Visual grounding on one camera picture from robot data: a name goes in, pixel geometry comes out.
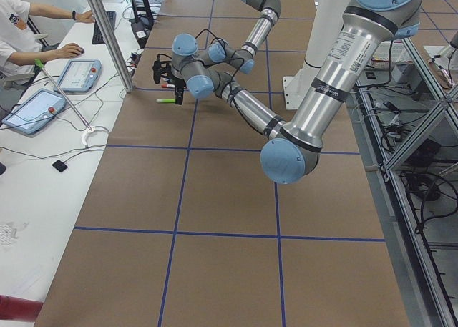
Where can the teach pendant tablet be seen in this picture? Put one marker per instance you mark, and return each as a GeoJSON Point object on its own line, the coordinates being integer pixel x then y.
{"type": "Point", "coordinates": [80, 75]}
{"type": "Point", "coordinates": [32, 115]}

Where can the aluminium frame post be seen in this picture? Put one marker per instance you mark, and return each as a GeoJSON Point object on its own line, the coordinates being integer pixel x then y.
{"type": "Point", "coordinates": [108, 32]}

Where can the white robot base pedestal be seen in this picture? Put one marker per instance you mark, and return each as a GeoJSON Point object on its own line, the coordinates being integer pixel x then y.
{"type": "Point", "coordinates": [326, 27]}

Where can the person left hand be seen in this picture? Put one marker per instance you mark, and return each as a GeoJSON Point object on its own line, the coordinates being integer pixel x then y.
{"type": "Point", "coordinates": [86, 17]}

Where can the person right hand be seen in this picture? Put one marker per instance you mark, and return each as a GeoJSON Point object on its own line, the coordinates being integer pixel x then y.
{"type": "Point", "coordinates": [68, 51]}

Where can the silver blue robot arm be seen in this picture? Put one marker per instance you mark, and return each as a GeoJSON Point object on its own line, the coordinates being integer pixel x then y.
{"type": "Point", "coordinates": [344, 37]}
{"type": "Point", "coordinates": [243, 59]}

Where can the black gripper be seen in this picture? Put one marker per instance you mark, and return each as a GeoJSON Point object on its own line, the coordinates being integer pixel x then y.
{"type": "Point", "coordinates": [177, 86]}

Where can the far teach pendant tablet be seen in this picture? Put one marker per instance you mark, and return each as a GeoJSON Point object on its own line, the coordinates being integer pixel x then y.
{"type": "Point", "coordinates": [80, 75]}

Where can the small black square pad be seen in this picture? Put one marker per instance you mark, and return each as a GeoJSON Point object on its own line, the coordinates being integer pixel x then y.
{"type": "Point", "coordinates": [60, 166]}

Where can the person in white shirt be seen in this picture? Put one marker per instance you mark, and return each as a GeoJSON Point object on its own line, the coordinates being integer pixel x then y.
{"type": "Point", "coordinates": [19, 47]}

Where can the green highlighter pen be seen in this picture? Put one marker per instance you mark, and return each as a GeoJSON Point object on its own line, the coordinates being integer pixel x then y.
{"type": "Point", "coordinates": [165, 101]}

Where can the near teach pendant tablet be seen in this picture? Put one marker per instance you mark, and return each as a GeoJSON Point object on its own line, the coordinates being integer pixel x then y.
{"type": "Point", "coordinates": [32, 115]}

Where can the aluminium side frame rack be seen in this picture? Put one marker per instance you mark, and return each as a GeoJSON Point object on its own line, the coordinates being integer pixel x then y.
{"type": "Point", "coordinates": [405, 116]}

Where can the silver reacher grabber tool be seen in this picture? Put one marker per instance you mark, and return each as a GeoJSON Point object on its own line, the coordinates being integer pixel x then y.
{"type": "Point", "coordinates": [89, 129]}

